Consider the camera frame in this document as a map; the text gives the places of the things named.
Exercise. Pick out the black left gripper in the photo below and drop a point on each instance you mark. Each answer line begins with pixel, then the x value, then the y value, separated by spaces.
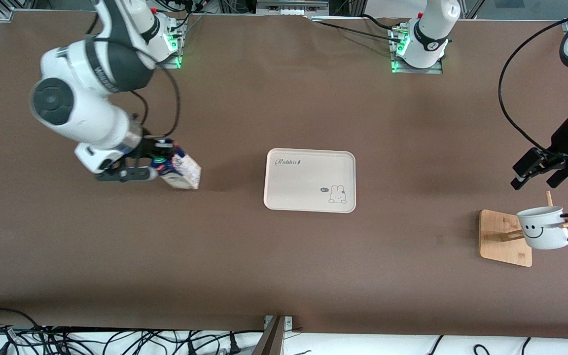
pixel 565 139

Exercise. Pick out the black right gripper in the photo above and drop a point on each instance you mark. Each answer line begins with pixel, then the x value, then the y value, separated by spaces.
pixel 147 148

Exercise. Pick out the blue white milk carton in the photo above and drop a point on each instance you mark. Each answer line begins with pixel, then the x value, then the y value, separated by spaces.
pixel 183 172

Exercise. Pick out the white smiley face mug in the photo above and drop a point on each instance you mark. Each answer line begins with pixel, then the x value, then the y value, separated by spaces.
pixel 543 231

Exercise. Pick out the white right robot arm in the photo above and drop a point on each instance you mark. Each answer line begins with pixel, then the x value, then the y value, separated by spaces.
pixel 82 113

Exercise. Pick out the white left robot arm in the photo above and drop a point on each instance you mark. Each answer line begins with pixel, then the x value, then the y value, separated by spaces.
pixel 429 29

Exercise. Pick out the cream rabbit print tray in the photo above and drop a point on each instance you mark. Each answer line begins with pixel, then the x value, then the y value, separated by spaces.
pixel 308 182

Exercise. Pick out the wooden mug stand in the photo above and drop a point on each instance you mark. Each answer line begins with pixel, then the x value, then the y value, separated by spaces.
pixel 503 241

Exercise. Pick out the grey power strip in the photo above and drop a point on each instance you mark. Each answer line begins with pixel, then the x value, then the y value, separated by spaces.
pixel 291 10

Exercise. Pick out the aluminium profile bar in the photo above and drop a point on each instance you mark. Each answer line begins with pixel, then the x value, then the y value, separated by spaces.
pixel 271 340

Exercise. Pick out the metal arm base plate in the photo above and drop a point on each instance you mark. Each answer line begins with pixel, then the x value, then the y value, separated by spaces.
pixel 173 63
pixel 437 70

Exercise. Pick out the metal corner bracket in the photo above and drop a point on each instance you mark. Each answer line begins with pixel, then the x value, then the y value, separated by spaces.
pixel 289 323

